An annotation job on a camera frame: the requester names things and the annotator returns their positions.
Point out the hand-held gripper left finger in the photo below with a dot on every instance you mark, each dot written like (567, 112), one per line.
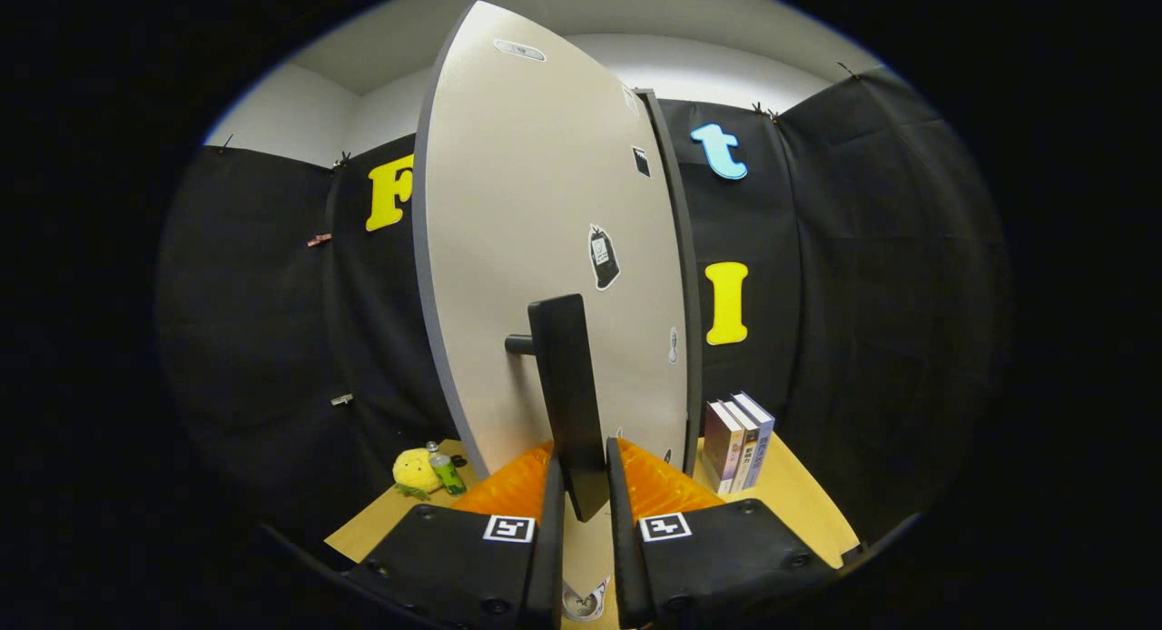
(547, 566)

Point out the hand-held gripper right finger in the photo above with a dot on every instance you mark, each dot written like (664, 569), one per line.
(626, 566)

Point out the white shoe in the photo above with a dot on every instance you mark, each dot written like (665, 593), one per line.
(585, 605)

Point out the dark grey shoe cabinet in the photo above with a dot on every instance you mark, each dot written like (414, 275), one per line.
(690, 276)

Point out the beige shoe cabinet door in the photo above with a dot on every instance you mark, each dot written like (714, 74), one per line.
(526, 203)

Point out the green label drink bottle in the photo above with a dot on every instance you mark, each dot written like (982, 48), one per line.
(448, 476)

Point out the brown purple book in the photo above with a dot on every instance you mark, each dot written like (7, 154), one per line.
(722, 448)

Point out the white spine book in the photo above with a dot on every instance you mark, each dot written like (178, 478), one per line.
(746, 457)

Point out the yellow plush toy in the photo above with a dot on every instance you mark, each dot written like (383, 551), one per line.
(413, 471)

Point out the white blue book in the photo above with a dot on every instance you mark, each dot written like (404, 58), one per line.
(761, 444)

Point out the black backdrop cloth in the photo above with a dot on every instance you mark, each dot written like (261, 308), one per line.
(862, 294)

